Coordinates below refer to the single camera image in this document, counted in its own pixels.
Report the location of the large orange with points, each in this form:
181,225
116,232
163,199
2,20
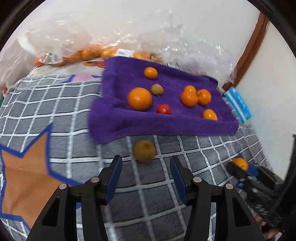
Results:
139,98

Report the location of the orange with green stem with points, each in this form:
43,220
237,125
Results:
204,97

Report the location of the small red tomato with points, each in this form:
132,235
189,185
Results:
164,109

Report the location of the person's right hand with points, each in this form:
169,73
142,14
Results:
272,235

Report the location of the crumpled clear plastic bag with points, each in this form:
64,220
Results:
196,53

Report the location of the purple towel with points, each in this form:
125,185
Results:
115,120

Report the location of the yellow-green tomato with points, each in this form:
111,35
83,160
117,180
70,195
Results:
157,89
144,150

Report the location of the grey checkered star blanket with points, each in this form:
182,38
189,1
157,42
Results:
69,115

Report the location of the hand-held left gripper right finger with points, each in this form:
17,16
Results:
179,180

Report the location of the blue tissue pack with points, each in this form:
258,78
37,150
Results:
240,104

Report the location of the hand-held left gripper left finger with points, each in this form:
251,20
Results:
114,180

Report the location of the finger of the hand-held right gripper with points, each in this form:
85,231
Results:
235,172
253,172

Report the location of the white plastic bag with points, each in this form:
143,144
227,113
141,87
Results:
11,60

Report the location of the brown wooden door frame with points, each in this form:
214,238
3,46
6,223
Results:
251,48

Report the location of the small oval orange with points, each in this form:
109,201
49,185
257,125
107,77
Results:
209,114

